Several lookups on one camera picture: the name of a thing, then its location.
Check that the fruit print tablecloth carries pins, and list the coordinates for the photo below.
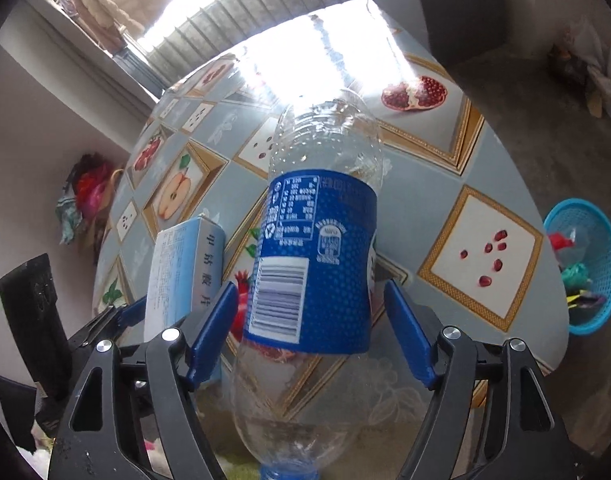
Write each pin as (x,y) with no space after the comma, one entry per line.
(485,170)

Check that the blue plastic basket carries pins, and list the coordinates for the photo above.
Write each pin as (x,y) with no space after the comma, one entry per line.
(605,255)

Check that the red snack wrapper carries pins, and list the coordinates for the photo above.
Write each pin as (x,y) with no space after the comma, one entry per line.
(560,241)

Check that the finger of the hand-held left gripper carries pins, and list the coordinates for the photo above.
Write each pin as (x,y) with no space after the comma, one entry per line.
(130,312)

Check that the clear plastic bag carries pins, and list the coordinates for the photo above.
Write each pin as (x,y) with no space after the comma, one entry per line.
(580,50)

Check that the plastic bottle with blue label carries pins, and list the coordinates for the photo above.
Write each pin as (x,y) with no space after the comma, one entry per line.
(315,270)

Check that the green plastic bag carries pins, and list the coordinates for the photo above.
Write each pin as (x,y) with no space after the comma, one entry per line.
(575,276)

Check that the yellow silver snack wrapper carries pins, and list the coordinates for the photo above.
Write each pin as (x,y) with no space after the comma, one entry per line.
(583,300)

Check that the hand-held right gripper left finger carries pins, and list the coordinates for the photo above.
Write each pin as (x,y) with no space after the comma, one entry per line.
(210,330)

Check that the grey cabinet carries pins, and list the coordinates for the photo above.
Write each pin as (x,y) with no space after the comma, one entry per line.
(460,15)

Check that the white light blue carton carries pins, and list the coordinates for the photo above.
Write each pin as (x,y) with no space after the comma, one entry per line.
(180,270)

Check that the metal balcony railing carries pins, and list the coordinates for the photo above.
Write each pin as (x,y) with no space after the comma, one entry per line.
(265,5)

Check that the cream puffer jacket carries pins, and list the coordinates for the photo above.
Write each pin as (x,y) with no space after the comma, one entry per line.
(120,5)

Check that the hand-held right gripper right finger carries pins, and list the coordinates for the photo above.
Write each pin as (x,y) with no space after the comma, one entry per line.
(410,335)

